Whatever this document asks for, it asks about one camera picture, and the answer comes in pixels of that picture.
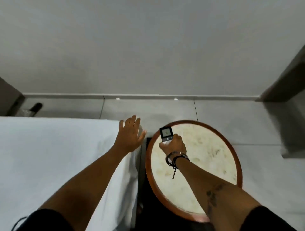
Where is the black cord bracelet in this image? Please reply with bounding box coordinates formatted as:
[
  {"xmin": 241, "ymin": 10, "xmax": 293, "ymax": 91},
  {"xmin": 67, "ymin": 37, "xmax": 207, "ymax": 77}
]
[{"xmin": 172, "ymin": 155, "xmax": 190, "ymax": 179}]

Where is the person's left hand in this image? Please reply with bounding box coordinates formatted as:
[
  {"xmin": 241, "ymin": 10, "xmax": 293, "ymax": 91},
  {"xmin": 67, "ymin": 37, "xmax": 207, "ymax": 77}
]
[{"xmin": 114, "ymin": 115, "xmax": 147, "ymax": 154}]

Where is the dark brown headboard panel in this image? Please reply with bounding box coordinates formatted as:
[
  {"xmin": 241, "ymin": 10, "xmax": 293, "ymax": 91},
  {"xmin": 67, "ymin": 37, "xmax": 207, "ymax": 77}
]
[{"xmin": 0, "ymin": 77, "xmax": 26, "ymax": 117}]

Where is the grey cabinet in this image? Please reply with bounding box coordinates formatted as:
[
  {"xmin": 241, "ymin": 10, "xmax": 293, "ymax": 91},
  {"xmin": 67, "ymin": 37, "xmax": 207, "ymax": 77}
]
[{"xmin": 256, "ymin": 44, "xmax": 305, "ymax": 159}]

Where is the person's left forearm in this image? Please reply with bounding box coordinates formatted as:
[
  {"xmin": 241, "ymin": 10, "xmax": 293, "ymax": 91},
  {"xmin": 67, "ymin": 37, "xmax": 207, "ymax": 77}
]
[{"xmin": 39, "ymin": 145, "xmax": 131, "ymax": 223}]

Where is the black shirt sleeve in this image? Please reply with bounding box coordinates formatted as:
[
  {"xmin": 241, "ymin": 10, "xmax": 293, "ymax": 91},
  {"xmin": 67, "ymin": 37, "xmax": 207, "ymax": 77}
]
[
  {"xmin": 239, "ymin": 206, "xmax": 299, "ymax": 231},
  {"xmin": 14, "ymin": 209, "xmax": 75, "ymax": 231}
]

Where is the round wooden-rimmed side table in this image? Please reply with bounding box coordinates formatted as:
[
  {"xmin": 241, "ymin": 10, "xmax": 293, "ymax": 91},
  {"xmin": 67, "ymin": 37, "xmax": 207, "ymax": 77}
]
[{"xmin": 145, "ymin": 120, "xmax": 243, "ymax": 223}]

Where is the black cylindrical object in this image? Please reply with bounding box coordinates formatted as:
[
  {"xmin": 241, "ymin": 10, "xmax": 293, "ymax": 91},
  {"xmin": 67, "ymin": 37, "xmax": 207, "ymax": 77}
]
[{"xmin": 29, "ymin": 102, "xmax": 43, "ymax": 117}]

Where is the person's right hand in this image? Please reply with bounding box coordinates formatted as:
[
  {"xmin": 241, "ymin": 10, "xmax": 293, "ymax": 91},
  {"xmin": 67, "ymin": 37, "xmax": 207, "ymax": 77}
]
[{"xmin": 158, "ymin": 134, "xmax": 187, "ymax": 157}]

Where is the person's right forearm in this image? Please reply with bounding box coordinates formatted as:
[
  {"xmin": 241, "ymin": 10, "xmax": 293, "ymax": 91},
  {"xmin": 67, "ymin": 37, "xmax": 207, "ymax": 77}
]
[{"xmin": 175, "ymin": 157, "xmax": 262, "ymax": 224}]

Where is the silver bangle bracelet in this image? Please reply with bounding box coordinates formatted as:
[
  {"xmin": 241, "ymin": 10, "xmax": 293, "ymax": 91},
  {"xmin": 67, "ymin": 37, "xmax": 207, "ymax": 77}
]
[{"xmin": 165, "ymin": 151, "xmax": 186, "ymax": 167}]

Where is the thin black cable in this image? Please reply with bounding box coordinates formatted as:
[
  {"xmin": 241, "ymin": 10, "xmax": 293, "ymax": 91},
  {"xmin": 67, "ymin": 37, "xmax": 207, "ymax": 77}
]
[{"xmin": 10, "ymin": 216, "xmax": 28, "ymax": 231}]

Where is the white remote control with display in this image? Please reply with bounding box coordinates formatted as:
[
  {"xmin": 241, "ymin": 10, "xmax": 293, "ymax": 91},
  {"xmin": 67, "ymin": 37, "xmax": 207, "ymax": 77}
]
[{"xmin": 159, "ymin": 127, "xmax": 173, "ymax": 143}]

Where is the bed with white sheet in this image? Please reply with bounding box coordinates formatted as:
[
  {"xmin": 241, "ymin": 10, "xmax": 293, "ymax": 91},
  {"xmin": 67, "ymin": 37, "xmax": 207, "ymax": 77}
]
[{"xmin": 0, "ymin": 116, "xmax": 144, "ymax": 231}]

